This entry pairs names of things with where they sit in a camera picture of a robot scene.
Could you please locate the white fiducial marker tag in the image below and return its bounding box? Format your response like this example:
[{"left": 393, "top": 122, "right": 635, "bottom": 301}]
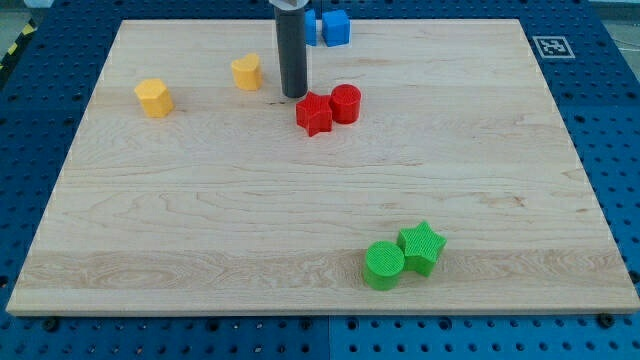
[{"left": 532, "top": 36, "right": 575, "bottom": 59}]

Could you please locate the red cylinder block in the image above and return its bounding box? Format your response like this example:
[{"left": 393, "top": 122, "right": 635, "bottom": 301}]
[{"left": 330, "top": 84, "right": 362, "bottom": 124}]

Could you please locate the blue block behind rod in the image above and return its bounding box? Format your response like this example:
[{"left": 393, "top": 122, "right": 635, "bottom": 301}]
[{"left": 304, "top": 9, "right": 317, "bottom": 46}]

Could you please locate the yellow heart block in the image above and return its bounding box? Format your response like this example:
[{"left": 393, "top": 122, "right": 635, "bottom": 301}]
[{"left": 231, "top": 53, "right": 262, "bottom": 91}]

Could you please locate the light wooden board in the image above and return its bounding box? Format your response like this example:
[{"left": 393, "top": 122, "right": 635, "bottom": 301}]
[{"left": 7, "top": 19, "right": 639, "bottom": 317}]

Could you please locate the yellow hexagon block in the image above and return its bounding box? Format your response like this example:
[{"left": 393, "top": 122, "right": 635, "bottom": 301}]
[{"left": 134, "top": 78, "right": 175, "bottom": 118}]

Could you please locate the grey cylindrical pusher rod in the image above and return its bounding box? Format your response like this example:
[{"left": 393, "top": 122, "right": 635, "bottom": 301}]
[{"left": 274, "top": 7, "right": 308, "bottom": 98}]

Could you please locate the red star block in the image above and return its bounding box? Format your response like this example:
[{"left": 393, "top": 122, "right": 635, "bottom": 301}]
[{"left": 295, "top": 91, "right": 333, "bottom": 137}]

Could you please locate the green cylinder block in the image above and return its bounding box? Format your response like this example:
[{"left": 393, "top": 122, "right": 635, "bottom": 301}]
[{"left": 363, "top": 241, "right": 405, "bottom": 291}]

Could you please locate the silver rod mount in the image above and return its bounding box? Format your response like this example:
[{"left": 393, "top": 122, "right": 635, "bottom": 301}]
[{"left": 269, "top": 0, "right": 309, "bottom": 11}]

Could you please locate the blue cube block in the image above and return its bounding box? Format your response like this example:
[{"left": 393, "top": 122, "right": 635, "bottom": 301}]
[{"left": 321, "top": 10, "right": 351, "bottom": 47}]

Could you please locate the green star block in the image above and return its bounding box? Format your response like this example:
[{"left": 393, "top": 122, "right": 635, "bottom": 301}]
[{"left": 396, "top": 221, "right": 447, "bottom": 277}]

